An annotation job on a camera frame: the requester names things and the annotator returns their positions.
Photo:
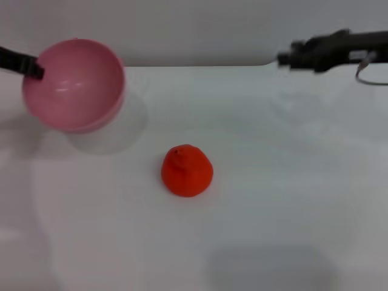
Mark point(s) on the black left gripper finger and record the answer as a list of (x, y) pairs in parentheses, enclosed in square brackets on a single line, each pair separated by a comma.
[(34, 69)]

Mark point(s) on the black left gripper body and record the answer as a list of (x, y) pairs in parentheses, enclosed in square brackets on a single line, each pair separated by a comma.
[(12, 60)]

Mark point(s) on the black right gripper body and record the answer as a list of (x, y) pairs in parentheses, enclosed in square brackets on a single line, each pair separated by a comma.
[(333, 51)]

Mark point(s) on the orange toy fruit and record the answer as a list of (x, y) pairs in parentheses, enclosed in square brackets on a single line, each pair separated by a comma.
[(188, 172)]

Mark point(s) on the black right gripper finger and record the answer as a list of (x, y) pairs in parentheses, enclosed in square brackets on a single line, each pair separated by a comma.
[(284, 59)]

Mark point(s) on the pink plastic bowl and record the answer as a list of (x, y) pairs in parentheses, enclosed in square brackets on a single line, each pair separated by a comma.
[(75, 88)]

